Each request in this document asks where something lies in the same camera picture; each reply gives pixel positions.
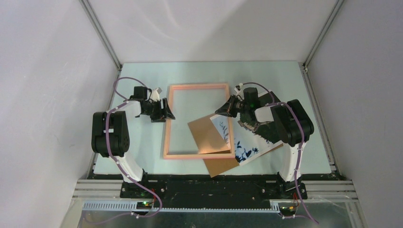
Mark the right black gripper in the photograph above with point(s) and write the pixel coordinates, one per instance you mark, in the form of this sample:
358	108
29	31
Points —
227	109

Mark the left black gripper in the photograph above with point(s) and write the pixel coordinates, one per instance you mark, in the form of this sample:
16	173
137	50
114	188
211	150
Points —
166	110

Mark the clear acrylic sheet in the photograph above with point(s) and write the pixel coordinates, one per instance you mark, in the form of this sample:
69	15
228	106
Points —
198	119

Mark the pink wooden photo frame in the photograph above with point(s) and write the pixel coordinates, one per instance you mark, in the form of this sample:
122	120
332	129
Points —
168	126

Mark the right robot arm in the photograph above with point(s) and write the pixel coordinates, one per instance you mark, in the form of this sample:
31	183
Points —
274	121

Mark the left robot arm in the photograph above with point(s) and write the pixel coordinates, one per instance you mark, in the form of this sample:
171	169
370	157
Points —
110	131

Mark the Great Wall photo print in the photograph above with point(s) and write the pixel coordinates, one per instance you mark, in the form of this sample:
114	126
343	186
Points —
247	144

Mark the brown cardboard backing board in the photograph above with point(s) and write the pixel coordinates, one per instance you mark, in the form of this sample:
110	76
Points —
220	154

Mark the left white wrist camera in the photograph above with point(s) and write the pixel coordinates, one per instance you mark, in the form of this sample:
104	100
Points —
155	95

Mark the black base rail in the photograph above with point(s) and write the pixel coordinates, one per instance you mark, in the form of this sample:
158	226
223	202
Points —
219	192

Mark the right aluminium corner post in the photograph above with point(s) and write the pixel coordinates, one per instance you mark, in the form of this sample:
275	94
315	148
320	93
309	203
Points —
323	32

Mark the aluminium corner post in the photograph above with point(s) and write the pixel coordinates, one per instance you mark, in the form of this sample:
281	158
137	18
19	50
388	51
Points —
323	32
96	23

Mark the left aluminium corner post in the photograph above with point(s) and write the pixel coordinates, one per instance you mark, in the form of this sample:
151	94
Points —
96	23

